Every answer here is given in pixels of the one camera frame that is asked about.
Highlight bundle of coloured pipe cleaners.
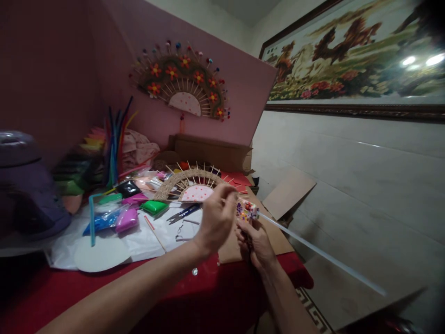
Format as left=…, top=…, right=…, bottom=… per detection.
left=102, top=95, right=140, bottom=187

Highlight woven twine fan craft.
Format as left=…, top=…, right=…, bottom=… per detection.
left=153, top=160, right=249, bottom=205

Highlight translucent white glue stick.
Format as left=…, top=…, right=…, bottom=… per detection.
left=258, top=212, right=388, bottom=297

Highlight person's left fingers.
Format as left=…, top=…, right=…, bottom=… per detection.
left=212, top=183, right=241, bottom=209

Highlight red tablecloth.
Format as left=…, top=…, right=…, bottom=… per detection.
left=0, top=239, right=314, bottom=334

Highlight white round paper disc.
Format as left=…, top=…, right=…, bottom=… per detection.
left=73, top=236, right=133, bottom=273

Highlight leaning cardboard piece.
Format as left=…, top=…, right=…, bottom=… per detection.
left=261, top=170, right=318, bottom=222

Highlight blue clay packet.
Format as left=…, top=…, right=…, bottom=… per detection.
left=82, top=210, right=123, bottom=236

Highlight floral patterned glue gun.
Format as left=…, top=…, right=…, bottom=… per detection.
left=235, top=198, right=261, bottom=224

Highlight blue thread snips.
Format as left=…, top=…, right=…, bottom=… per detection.
left=165, top=203, right=202, bottom=225

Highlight thin wooden stick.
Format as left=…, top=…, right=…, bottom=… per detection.
left=153, top=228, right=168, bottom=253

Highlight flower decorated fan craft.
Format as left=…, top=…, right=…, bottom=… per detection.
left=128, top=39, right=232, bottom=123

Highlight stack of coloured sheets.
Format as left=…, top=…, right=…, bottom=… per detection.
left=52, top=125, right=109, bottom=196

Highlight pink dotted cloth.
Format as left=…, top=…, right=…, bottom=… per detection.
left=121, top=129, right=161, bottom=168

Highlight purple plastic appliance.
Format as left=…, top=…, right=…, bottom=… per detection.
left=0, top=130, right=73, bottom=241

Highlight pink clay packet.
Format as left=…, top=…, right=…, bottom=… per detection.
left=114, top=208, right=139, bottom=234

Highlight person's right fingers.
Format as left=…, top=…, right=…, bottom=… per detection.
left=234, top=217, right=260, bottom=257

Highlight person's right hand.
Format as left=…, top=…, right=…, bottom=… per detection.
left=234, top=217, right=280, bottom=272

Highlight small bent wire piece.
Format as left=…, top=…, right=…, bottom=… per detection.
left=174, top=222, right=196, bottom=243

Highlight large green clay packet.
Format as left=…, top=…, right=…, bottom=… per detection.
left=140, top=199, right=170, bottom=218

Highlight pink backdrop board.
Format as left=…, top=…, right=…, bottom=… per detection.
left=0, top=0, right=279, bottom=174

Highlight red paper sheet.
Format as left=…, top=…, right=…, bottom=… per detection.
left=220, top=170, right=256, bottom=196

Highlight person's left hand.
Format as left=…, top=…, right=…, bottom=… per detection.
left=192, top=183, right=241, bottom=257

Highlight blue bent straw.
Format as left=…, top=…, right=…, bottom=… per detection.
left=88, top=193, right=105, bottom=247

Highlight white paper sheet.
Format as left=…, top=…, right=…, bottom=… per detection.
left=44, top=204, right=206, bottom=271

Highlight magenta clay packet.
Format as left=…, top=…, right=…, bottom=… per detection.
left=121, top=195, right=149, bottom=209

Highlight ball of brown twine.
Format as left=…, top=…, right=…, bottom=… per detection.
left=154, top=150, right=182, bottom=172

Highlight framed horse painting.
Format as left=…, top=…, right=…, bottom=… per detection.
left=258, top=0, right=445, bottom=122

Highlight brown cardboard box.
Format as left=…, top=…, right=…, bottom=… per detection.
left=168, top=133, right=255, bottom=175

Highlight small green clay packet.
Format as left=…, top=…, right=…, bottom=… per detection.
left=98, top=193, right=123, bottom=206

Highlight black clay packet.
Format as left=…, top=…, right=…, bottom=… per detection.
left=114, top=179, right=143, bottom=199

